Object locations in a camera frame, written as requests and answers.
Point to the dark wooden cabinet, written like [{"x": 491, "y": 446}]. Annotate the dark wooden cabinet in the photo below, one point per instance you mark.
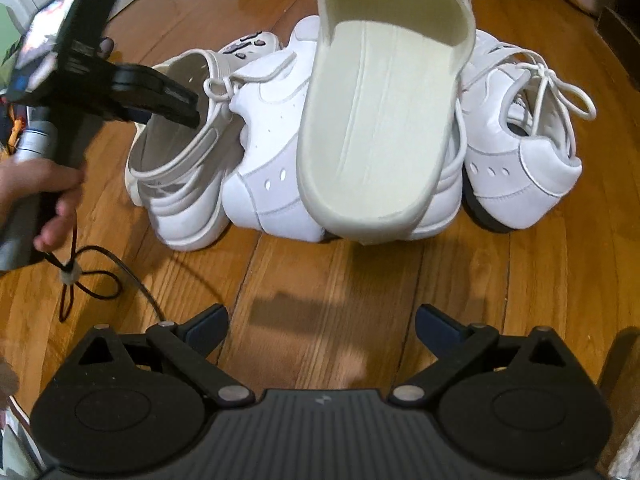
[{"x": 620, "y": 30}]

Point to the cream quilted slide sandal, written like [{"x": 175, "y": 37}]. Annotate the cream quilted slide sandal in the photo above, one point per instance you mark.
[{"x": 370, "y": 135}]

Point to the white clog with charms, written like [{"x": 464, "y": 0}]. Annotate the white clog with charms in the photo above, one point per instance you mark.
[{"x": 175, "y": 220}]

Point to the brown fleece-lined boot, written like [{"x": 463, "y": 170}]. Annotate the brown fleece-lined boot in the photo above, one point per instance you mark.
[{"x": 622, "y": 385}]

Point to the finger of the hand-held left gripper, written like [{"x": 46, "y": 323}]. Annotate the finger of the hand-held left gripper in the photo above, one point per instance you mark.
[
  {"x": 155, "y": 85},
  {"x": 175, "y": 117}
]

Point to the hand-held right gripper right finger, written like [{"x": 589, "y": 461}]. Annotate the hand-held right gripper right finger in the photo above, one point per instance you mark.
[{"x": 435, "y": 322}]

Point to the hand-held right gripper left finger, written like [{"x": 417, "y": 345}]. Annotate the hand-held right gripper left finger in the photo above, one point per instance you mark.
[{"x": 212, "y": 322}]

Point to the person's left hand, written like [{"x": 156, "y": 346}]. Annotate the person's left hand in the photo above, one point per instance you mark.
[{"x": 40, "y": 180}]

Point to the green bag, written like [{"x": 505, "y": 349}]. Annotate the green bag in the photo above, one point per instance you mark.
[{"x": 10, "y": 35}]

